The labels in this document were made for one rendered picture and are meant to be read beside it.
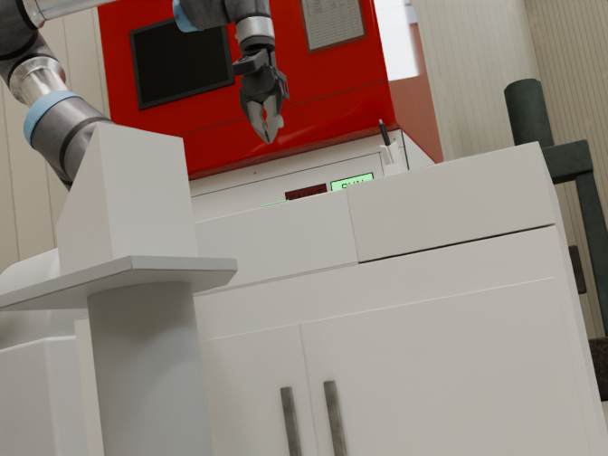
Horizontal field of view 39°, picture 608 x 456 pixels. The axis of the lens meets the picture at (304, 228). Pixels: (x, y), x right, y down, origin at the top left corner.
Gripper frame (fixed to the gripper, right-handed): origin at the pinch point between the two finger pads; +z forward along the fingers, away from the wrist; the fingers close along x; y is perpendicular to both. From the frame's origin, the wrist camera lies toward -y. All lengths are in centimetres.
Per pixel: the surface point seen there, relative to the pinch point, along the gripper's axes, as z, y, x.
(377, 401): 54, -4, -14
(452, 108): -203, 711, 45
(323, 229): 21.3, -4.0, -9.6
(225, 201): -3, 59, 36
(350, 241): 24.5, -4.0, -14.3
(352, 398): 52, -4, -10
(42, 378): 32, 131, 153
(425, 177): 16.1, -4.0, -29.9
